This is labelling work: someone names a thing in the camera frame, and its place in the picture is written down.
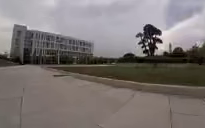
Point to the white multi-storey building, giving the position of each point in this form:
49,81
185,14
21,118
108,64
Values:
50,46

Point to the grey concrete slab pavement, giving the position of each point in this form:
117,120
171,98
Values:
56,103

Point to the tall dark tree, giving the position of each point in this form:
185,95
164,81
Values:
150,38

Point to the row of trees and bushes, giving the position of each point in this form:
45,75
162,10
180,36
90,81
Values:
190,56

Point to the dark sloped bank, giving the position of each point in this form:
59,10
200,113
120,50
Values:
0,62

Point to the pale tower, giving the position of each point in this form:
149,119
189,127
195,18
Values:
170,48

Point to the grey concrete kerb strip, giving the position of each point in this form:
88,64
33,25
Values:
140,86

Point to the dark manhole cover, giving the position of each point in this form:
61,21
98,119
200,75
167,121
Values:
61,75

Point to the green grass lawn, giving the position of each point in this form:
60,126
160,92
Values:
156,73

